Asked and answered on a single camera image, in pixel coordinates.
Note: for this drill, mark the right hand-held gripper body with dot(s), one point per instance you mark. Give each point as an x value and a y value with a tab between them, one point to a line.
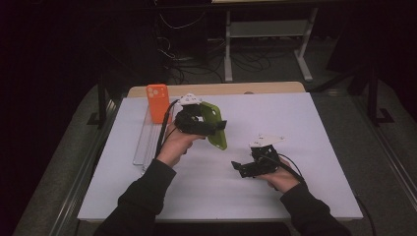
264	157

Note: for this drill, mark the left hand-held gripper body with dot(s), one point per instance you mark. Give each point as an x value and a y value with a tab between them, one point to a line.
193	123

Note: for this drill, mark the green clown phone case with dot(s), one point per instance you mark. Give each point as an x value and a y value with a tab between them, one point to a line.
219	141

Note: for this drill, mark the orange phone case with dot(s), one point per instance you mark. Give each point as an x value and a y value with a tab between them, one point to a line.
157	106

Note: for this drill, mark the clear acrylic rack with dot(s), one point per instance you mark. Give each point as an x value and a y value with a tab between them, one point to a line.
146	144

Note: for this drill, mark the person's left hand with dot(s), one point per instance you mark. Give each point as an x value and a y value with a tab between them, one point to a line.
175	146

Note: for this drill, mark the person's right hand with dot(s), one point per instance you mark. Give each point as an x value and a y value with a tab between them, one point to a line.
282	180

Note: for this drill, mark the black metal stand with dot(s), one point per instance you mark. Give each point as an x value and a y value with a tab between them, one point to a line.
372	95
101	98

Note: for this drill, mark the white metal table frame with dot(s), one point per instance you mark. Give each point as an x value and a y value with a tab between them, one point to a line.
267	29

